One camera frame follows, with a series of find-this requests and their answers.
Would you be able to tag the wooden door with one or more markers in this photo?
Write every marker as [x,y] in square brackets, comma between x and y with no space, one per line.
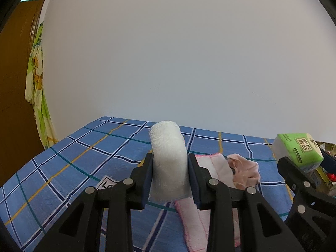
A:
[15,84]

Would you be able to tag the green floral hanging cloth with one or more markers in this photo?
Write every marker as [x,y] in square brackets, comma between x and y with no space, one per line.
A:
[38,97]

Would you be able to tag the white printed label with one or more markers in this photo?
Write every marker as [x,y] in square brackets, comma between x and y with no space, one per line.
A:
[106,183]

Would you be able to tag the green tissue pack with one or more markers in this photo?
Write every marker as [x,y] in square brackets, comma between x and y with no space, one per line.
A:
[296,147]

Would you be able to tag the white towel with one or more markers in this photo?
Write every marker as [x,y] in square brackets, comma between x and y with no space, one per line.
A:
[168,162]

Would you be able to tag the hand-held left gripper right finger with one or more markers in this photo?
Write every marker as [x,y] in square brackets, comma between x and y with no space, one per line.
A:
[193,183]

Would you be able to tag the gold metal tin box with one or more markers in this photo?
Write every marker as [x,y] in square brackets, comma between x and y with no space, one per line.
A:
[321,176]

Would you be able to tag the blue plaid bed sheet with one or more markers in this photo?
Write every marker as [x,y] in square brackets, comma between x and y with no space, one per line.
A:
[65,168]

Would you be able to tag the pink trimmed towel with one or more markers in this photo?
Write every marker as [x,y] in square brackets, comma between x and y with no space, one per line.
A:
[194,223]

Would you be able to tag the pale pink cloth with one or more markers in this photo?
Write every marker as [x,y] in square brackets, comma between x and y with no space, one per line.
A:
[246,170]

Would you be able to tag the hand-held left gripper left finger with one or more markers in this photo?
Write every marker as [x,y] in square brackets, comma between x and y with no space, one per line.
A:
[147,181]

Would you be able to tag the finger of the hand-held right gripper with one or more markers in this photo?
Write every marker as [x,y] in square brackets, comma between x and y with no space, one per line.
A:
[329,160]
[296,176]

